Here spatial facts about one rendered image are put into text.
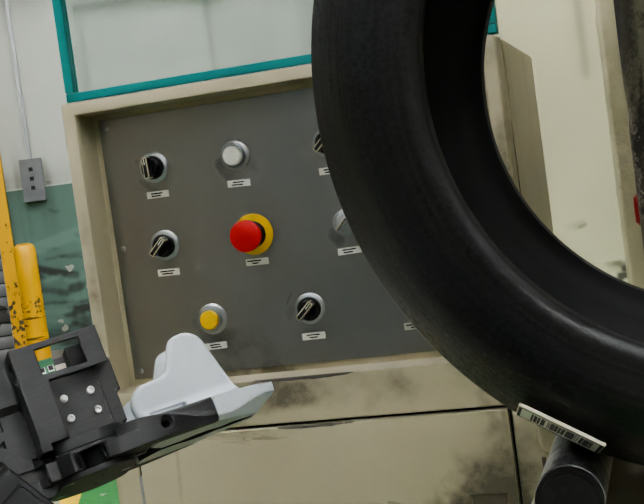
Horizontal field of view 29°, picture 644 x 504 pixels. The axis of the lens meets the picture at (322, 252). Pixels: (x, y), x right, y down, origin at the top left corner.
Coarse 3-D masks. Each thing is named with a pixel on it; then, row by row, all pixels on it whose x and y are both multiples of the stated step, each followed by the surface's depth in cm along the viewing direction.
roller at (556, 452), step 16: (560, 448) 87; (576, 448) 86; (560, 464) 82; (576, 464) 82; (592, 464) 83; (608, 464) 88; (544, 480) 81; (560, 480) 81; (576, 480) 80; (592, 480) 80; (608, 480) 85; (544, 496) 81; (560, 496) 81; (576, 496) 81; (592, 496) 80
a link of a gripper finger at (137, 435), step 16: (208, 400) 73; (160, 416) 71; (176, 416) 71; (192, 416) 72; (208, 416) 73; (128, 432) 70; (144, 432) 70; (160, 432) 70; (176, 432) 71; (96, 448) 70; (112, 448) 69; (128, 448) 70; (144, 448) 71; (96, 464) 70
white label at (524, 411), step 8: (520, 408) 81; (528, 408) 80; (520, 416) 84; (528, 416) 82; (536, 416) 81; (544, 416) 80; (536, 424) 84; (544, 424) 82; (552, 424) 81; (560, 424) 80; (560, 432) 82; (568, 432) 81; (576, 432) 80; (576, 440) 82; (584, 440) 81; (592, 440) 79; (592, 448) 82; (600, 448) 80
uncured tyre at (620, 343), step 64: (320, 0) 85; (384, 0) 81; (448, 0) 107; (320, 64) 85; (384, 64) 81; (448, 64) 107; (320, 128) 86; (384, 128) 81; (448, 128) 108; (384, 192) 82; (448, 192) 80; (512, 192) 107; (384, 256) 84; (448, 256) 81; (512, 256) 107; (576, 256) 107; (448, 320) 82; (512, 320) 80; (576, 320) 79; (640, 320) 105; (512, 384) 82; (576, 384) 80; (640, 384) 78; (640, 448) 81
